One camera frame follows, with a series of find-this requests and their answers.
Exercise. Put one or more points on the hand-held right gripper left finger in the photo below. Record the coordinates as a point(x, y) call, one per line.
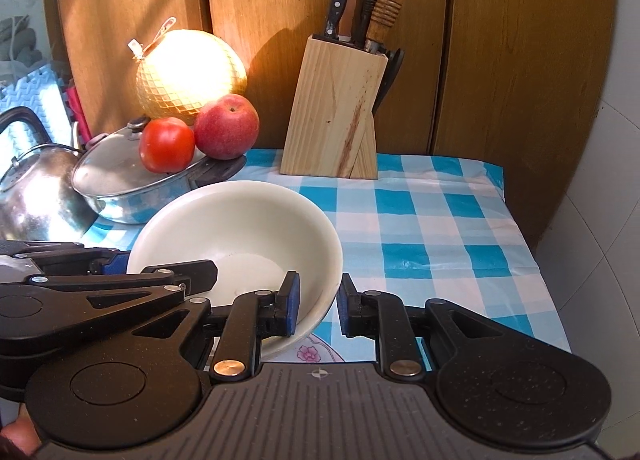
point(294, 305)

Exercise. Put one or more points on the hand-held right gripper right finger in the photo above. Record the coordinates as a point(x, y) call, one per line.
point(344, 307)

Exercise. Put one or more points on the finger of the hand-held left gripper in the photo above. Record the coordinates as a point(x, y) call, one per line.
point(165, 280)
point(117, 262)

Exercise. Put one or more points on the deep plate with pink flowers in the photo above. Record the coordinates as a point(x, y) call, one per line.
point(315, 352)

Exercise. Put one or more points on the cream bowl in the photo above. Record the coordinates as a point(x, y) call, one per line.
point(240, 220)

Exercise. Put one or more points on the person's left hand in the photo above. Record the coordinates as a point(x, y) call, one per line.
point(17, 432)

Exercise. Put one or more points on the steel pot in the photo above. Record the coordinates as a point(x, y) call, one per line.
point(135, 200)

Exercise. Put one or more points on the steel kettle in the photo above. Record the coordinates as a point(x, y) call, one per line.
point(35, 195)

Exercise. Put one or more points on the blue checkered tablecloth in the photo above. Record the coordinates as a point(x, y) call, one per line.
point(425, 220)

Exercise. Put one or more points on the red tomato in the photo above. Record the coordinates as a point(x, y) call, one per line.
point(166, 146)

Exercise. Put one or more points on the red plastic item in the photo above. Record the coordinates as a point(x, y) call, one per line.
point(77, 110)

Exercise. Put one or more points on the red apple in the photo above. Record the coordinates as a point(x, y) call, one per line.
point(227, 127)

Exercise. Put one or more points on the blue foam mat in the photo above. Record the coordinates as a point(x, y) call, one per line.
point(30, 95)

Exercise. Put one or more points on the wooden knife block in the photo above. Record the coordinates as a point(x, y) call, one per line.
point(330, 115)

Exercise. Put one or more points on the yellow pomelo in net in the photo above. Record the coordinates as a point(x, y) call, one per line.
point(192, 75)

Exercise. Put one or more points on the black scissors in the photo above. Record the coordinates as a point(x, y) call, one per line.
point(390, 75)

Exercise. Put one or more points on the wooden cabinet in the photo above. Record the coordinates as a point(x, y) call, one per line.
point(500, 65)

